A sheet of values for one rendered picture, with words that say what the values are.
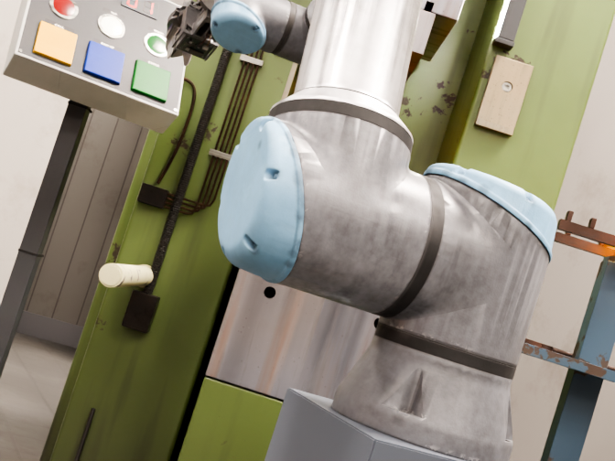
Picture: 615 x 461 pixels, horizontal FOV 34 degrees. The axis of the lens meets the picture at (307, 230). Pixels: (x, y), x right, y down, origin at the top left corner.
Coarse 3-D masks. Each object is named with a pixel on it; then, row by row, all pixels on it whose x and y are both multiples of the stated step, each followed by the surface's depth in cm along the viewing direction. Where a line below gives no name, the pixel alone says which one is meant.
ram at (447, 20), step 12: (432, 0) 220; (444, 0) 220; (456, 0) 220; (432, 12) 220; (444, 12) 220; (456, 12) 220; (444, 24) 225; (432, 36) 238; (444, 36) 235; (432, 48) 249
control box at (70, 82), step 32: (32, 0) 195; (96, 0) 203; (160, 0) 212; (32, 32) 192; (96, 32) 200; (128, 32) 204; (160, 32) 209; (32, 64) 191; (128, 64) 201; (160, 64) 205; (64, 96) 199; (96, 96) 198; (128, 96) 198; (160, 128) 207
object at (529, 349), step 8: (528, 344) 189; (528, 352) 189; (536, 352) 189; (544, 352) 189; (552, 352) 189; (552, 360) 189; (560, 360) 188; (568, 360) 188; (576, 360) 188; (576, 368) 188; (584, 368) 188; (592, 368) 188; (600, 368) 188; (600, 376) 188; (608, 376) 188
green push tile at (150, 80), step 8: (136, 64) 201; (144, 64) 202; (136, 72) 200; (144, 72) 201; (152, 72) 202; (160, 72) 203; (168, 72) 205; (136, 80) 199; (144, 80) 200; (152, 80) 201; (160, 80) 203; (168, 80) 204; (136, 88) 199; (144, 88) 200; (152, 88) 201; (160, 88) 202; (152, 96) 200; (160, 96) 201
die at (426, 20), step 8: (424, 16) 220; (432, 16) 220; (424, 24) 220; (432, 24) 220; (416, 32) 220; (424, 32) 220; (416, 40) 220; (424, 40) 220; (416, 48) 219; (424, 48) 220; (416, 56) 222; (416, 64) 230; (408, 72) 240
